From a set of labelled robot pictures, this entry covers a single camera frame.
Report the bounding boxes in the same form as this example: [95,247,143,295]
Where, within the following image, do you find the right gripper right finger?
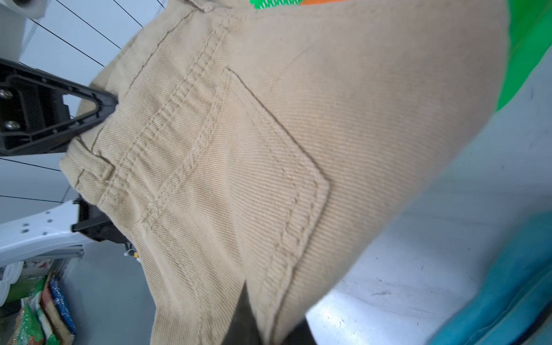
[282,319,317,345]

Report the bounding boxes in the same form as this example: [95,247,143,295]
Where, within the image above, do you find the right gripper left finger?
[221,283,262,345]

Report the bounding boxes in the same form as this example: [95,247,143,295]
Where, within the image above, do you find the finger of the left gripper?
[1,59,117,156]
[71,197,129,244]

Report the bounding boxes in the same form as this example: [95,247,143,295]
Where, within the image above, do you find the beige pants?
[60,1,510,344]

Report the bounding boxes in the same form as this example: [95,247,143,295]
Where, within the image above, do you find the teal pants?
[430,212,551,344]

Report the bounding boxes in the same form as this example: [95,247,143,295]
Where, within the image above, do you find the orange pants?
[300,0,346,6]

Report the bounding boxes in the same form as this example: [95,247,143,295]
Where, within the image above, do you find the green plastic basket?
[234,1,551,122]

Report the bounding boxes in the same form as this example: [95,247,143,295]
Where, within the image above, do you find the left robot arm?
[1,60,129,266]

